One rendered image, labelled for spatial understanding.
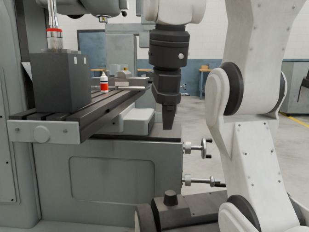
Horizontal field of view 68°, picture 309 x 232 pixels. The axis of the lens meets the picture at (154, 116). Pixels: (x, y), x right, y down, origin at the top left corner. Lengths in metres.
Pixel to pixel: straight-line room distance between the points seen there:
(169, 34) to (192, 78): 7.24
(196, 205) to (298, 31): 7.87
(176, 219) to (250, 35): 0.58
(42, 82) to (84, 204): 0.80
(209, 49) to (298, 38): 2.61
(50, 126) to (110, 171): 0.59
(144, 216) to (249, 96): 0.49
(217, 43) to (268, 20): 7.20
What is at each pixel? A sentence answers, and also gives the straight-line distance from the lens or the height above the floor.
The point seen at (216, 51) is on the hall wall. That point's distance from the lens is 7.78.
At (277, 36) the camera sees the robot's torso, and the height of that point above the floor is 1.14.
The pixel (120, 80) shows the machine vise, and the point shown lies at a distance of 1.37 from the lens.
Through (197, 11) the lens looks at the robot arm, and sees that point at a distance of 0.51.
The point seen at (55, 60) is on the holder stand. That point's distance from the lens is 0.77.
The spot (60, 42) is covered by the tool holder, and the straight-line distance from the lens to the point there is 0.82.
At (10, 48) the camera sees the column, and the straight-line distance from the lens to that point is 1.30.
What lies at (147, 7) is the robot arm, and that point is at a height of 1.18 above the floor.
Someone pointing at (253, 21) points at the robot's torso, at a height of 1.17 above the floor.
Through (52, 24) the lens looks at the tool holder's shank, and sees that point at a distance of 0.83.
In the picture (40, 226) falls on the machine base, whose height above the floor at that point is 0.20.
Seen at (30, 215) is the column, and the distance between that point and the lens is 1.52.
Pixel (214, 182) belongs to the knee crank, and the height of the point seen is 0.51.
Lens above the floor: 1.08
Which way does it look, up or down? 13 degrees down
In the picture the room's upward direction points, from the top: straight up
